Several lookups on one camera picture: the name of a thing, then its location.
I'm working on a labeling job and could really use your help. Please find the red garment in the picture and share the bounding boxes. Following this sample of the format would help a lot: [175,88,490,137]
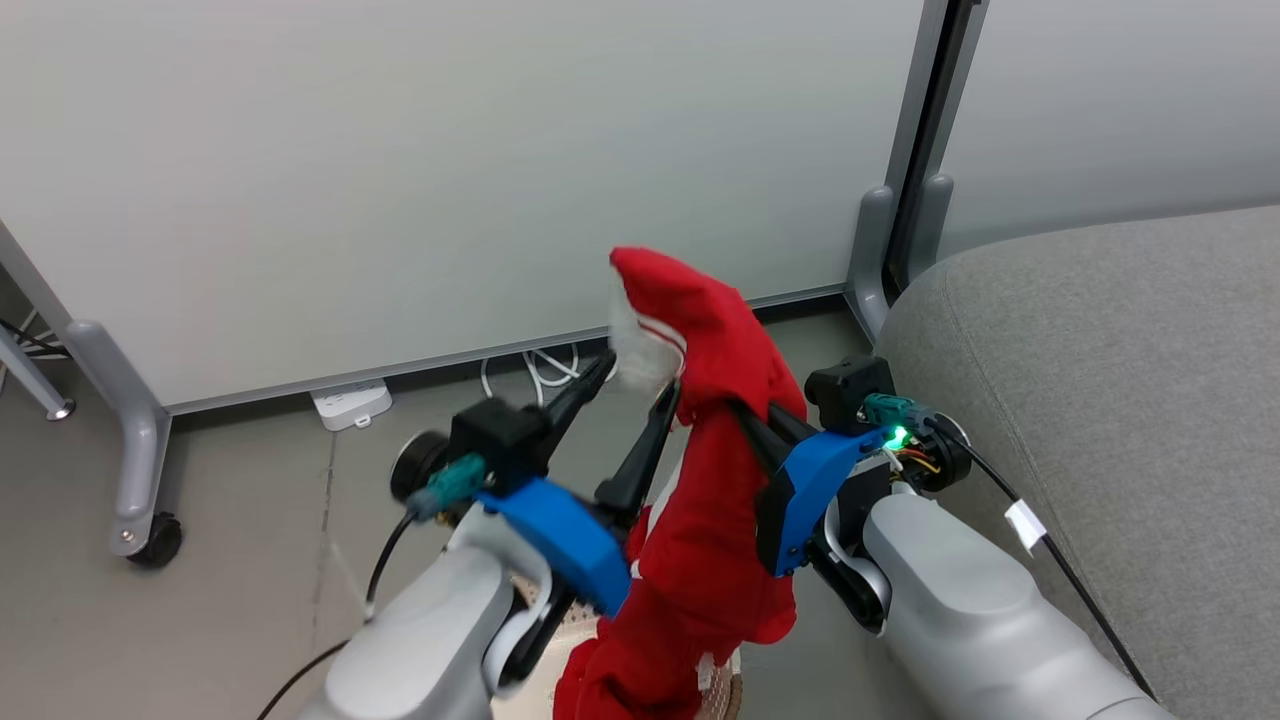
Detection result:
[552,246,809,720]

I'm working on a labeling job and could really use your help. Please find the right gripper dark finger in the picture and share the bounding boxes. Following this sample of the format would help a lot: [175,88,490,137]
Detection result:
[766,402,823,445]
[730,398,798,476]

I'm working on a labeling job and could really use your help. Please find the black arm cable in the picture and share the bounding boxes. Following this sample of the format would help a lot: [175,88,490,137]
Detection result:
[256,455,489,720]
[862,393,1159,703]

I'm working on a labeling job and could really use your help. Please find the white power cord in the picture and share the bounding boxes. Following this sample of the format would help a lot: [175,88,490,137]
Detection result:
[479,342,583,408]

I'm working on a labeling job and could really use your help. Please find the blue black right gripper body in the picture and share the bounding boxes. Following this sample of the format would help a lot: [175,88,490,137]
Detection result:
[754,428,893,633]

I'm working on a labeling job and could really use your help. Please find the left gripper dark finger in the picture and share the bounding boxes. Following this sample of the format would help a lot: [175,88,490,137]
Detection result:
[540,352,618,463]
[594,383,683,523]

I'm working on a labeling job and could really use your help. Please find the white power strip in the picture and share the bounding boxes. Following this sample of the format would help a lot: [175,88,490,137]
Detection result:
[309,379,394,432]

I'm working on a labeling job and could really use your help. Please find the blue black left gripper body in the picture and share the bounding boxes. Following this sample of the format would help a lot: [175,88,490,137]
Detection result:
[390,430,635,618]

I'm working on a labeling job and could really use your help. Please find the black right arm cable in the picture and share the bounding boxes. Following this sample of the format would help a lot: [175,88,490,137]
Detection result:
[862,393,1159,703]

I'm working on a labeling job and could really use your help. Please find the grey metal stand leg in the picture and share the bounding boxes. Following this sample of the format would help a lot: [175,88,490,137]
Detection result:
[0,325,77,422]

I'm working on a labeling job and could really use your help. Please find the black caster wheel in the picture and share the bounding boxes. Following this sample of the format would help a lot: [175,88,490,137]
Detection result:
[128,513,184,570]

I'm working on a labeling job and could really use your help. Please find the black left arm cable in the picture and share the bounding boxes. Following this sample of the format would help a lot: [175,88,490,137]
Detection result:
[256,455,489,720]

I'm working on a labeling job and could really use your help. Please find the black floor cables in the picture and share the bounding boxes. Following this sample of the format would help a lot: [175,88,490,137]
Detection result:
[0,316,73,363]

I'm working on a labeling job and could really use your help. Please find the grey fabric sofa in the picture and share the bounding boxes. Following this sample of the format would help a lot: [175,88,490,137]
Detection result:
[874,205,1280,720]

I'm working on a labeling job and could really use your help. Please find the wide white partition panel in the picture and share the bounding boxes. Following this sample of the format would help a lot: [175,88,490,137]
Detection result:
[0,0,951,558]

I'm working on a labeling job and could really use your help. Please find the woven laundry basket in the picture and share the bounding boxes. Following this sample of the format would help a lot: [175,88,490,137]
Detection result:
[505,575,745,720]

